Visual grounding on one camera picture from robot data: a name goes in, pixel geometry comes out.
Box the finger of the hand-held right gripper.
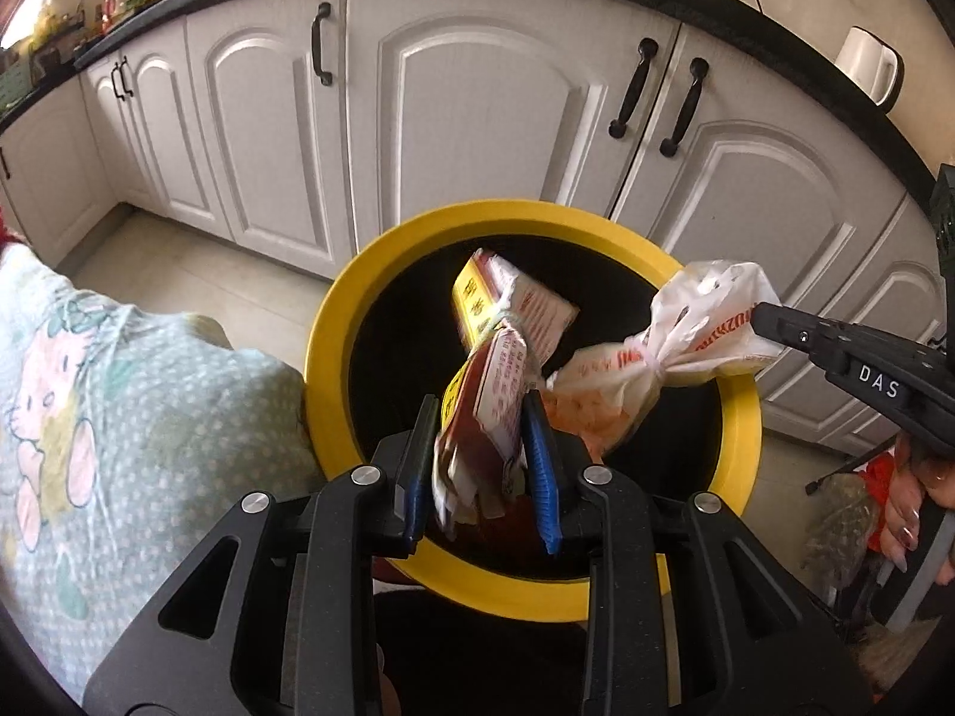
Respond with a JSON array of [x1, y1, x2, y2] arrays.
[[750, 301, 848, 378]]

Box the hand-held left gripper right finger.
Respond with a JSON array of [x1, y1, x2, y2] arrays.
[[520, 390, 874, 716]]

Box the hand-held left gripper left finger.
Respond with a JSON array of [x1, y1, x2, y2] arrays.
[[78, 394, 443, 716]]

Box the white printed plastic bag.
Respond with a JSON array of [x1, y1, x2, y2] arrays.
[[544, 260, 784, 456]]

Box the red white paper packet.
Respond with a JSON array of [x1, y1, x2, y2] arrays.
[[431, 320, 549, 542]]

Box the yellow rimmed waste bin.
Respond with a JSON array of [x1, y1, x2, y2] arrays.
[[302, 200, 763, 628]]

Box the person's right hand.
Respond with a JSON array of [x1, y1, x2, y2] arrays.
[[869, 434, 955, 575]]

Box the speckled olive cloth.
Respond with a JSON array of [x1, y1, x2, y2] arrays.
[[802, 473, 885, 594]]

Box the cartoon printed blanket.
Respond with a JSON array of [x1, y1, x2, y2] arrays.
[[0, 242, 325, 687]]

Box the white electric kettle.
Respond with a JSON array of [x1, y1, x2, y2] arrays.
[[834, 26, 905, 109]]

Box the white base cabinets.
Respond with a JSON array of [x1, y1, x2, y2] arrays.
[[0, 0, 955, 464]]

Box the red blanket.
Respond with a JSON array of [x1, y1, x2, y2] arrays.
[[0, 190, 23, 251]]

